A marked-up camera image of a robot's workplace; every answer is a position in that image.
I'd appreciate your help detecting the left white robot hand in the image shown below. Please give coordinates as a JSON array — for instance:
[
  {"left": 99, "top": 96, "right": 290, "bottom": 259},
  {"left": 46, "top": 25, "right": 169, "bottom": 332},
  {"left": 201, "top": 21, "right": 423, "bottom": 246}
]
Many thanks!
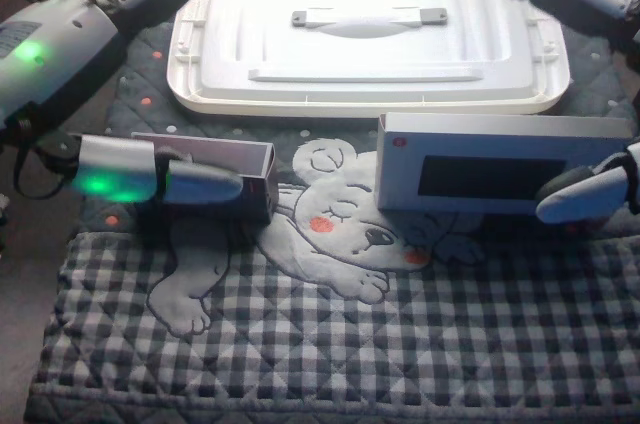
[{"left": 0, "top": 0, "right": 245, "bottom": 208}]

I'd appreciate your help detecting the white box with dark window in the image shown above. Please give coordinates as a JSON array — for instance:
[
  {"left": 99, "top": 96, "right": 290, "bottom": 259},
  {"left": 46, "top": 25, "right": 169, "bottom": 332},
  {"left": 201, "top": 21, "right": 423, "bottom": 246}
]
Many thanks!
[{"left": 375, "top": 112, "right": 635, "bottom": 218}]

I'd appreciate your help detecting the grey box with slot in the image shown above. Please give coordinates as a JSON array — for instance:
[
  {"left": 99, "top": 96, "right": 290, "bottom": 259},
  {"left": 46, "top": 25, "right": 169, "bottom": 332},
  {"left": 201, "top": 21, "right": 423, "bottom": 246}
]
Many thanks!
[{"left": 130, "top": 132, "right": 279, "bottom": 226}]

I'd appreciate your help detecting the white plastic tray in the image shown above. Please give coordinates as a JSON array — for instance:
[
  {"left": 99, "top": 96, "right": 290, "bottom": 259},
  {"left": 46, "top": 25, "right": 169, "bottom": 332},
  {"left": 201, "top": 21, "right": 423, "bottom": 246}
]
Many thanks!
[{"left": 166, "top": 0, "right": 573, "bottom": 119}]

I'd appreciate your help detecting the grey bear print quilt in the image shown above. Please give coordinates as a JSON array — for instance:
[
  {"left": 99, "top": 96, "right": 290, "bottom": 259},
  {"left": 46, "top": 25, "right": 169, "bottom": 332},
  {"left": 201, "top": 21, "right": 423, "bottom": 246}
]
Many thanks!
[{"left": 24, "top": 18, "right": 640, "bottom": 424}]

